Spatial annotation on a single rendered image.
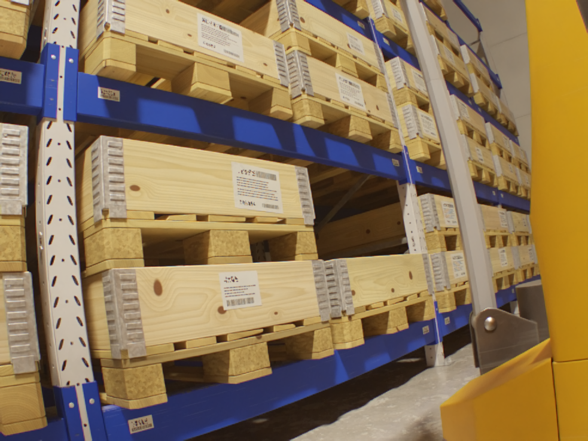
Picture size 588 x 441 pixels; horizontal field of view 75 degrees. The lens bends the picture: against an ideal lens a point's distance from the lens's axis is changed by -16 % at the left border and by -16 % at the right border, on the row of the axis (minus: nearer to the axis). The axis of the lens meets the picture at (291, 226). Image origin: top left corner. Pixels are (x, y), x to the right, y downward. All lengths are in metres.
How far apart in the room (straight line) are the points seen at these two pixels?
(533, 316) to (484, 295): 0.10
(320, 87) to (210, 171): 0.83
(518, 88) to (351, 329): 5.58
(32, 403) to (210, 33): 1.26
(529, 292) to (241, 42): 1.33
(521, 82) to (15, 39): 6.40
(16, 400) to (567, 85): 1.06
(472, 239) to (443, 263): 1.78
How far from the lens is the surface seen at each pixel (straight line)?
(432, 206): 2.61
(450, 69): 4.06
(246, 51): 1.71
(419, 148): 2.69
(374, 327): 2.01
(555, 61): 0.49
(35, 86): 1.26
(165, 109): 1.42
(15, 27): 1.25
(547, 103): 0.48
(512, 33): 7.17
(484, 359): 0.80
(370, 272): 1.87
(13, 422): 1.03
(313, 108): 1.88
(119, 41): 1.37
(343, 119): 2.14
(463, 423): 0.55
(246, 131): 1.61
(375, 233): 2.78
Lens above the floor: 0.49
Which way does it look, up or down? 9 degrees up
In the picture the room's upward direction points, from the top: 9 degrees counter-clockwise
